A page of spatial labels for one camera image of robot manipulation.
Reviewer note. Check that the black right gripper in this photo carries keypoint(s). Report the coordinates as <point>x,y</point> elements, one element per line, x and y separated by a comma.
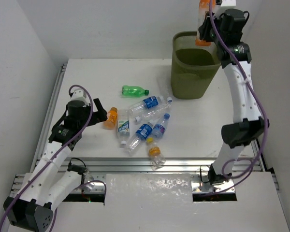
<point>205,29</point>

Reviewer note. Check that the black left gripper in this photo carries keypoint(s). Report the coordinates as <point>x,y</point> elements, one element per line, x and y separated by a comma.
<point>94,116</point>

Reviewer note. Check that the small orange juice bottle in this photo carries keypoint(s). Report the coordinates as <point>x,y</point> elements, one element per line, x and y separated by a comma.
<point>111,119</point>

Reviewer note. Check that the clear bottle green-blue label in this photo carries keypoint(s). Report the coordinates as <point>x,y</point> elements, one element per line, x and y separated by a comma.
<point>123,127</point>

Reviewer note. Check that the orange bottle white label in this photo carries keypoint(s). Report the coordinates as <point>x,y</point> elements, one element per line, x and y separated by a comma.
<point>203,10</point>

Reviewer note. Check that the clear bottle dark blue label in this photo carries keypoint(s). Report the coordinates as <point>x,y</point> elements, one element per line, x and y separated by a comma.
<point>139,138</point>

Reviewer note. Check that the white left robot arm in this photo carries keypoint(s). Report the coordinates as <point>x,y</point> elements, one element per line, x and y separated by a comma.
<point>35,204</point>

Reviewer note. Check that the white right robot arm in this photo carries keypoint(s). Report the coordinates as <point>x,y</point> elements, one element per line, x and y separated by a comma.
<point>249,120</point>

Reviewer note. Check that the olive green mesh bin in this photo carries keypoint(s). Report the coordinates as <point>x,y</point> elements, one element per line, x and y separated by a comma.
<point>193,66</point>

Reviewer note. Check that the green plastic bottle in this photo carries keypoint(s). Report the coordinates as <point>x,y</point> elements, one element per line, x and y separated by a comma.
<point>134,91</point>

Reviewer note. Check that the clear crumpled unlabelled bottle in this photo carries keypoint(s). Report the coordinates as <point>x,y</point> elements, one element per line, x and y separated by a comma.
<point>155,112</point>

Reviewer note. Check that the blue cap water bottle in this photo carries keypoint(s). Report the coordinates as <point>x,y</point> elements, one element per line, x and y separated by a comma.
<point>160,127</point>

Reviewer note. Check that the clear bottle yellow-orange cap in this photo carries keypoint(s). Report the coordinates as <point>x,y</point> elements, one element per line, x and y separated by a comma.
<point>154,153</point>

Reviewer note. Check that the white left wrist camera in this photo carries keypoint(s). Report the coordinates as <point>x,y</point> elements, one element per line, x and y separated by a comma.
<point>80,95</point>

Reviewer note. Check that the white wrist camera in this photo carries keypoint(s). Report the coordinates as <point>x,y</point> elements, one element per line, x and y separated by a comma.
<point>225,4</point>
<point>80,95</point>

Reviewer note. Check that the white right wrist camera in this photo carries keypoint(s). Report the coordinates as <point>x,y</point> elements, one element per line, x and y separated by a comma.
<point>225,4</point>

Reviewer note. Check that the aluminium frame rail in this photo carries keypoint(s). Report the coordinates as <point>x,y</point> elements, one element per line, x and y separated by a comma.
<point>192,140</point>

